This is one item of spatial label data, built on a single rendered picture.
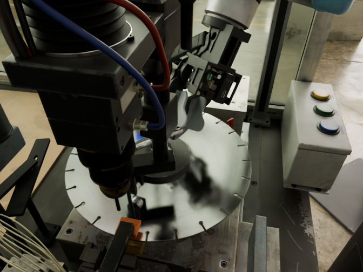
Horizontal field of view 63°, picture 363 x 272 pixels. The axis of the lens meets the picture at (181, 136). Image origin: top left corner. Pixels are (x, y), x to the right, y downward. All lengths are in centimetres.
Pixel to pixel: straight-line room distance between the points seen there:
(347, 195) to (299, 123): 118
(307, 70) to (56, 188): 74
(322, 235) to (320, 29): 110
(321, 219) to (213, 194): 130
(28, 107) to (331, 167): 93
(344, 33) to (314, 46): 296
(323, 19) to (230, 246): 60
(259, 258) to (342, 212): 143
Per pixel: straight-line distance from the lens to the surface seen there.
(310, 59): 90
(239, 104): 77
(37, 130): 100
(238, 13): 47
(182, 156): 52
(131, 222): 42
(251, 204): 73
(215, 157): 54
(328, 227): 174
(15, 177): 61
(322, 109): 80
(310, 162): 74
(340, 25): 380
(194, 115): 52
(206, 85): 46
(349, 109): 262
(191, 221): 45
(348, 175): 201
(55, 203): 78
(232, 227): 57
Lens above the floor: 133
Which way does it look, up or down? 41 degrees down
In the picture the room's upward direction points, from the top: straight up
